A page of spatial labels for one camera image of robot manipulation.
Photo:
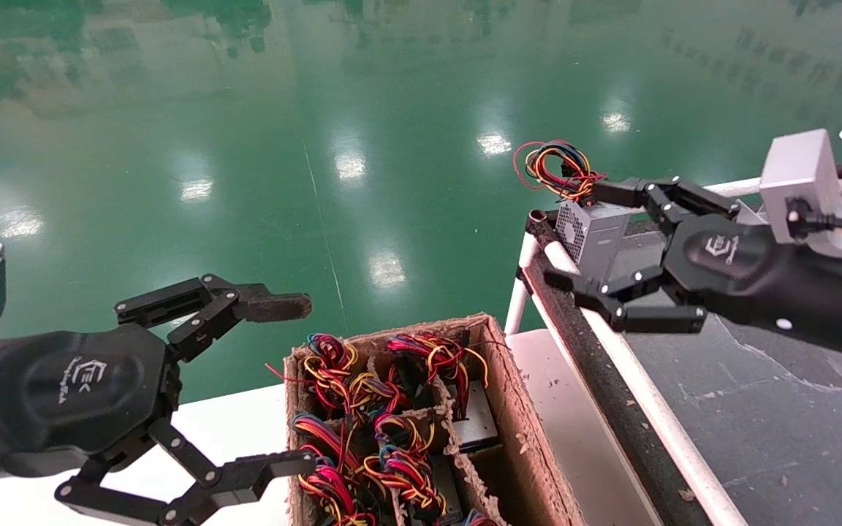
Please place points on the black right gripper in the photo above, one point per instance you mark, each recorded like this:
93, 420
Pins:
728, 267

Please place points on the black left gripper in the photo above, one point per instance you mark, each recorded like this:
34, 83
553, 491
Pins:
70, 394

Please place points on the torn brown cardboard box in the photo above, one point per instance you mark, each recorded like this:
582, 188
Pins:
531, 453

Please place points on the black conveyor belt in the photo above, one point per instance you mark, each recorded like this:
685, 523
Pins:
794, 438

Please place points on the white pipe conveyor frame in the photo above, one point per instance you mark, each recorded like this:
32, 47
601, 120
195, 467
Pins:
657, 416

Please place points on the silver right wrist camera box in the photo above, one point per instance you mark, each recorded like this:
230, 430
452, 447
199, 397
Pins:
801, 172

